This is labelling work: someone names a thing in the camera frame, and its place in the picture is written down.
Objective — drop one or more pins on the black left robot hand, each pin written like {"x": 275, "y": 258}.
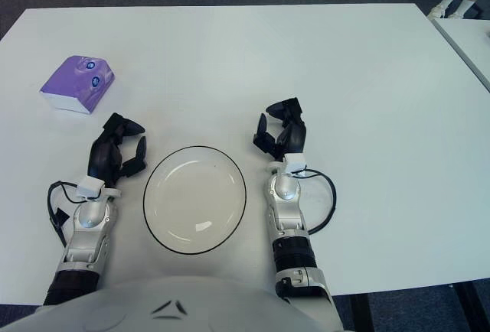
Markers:
{"x": 101, "y": 156}

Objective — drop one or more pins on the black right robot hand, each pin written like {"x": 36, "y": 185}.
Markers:
{"x": 294, "y": 133}

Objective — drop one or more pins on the purple tissue paper pack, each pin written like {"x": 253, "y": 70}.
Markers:
{"x": 72, "y": 79}

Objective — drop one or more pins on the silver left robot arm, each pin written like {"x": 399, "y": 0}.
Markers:
{"x": 88, "y": 217}

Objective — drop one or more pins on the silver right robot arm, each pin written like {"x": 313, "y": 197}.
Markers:
{"x": 285, "y": 209}

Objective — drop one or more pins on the white plate with black rim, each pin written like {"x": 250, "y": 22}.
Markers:
{"x": 195, "y": 198}

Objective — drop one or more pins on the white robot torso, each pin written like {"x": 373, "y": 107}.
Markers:
{"x": 153, "y": 301}

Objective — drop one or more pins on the black table leg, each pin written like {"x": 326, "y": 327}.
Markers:
{"x": 361, "y": 313}
{"x": 472, "y": 309}

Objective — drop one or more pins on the white neighbouring table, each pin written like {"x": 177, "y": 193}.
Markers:
{"x": 471, "y": 41}

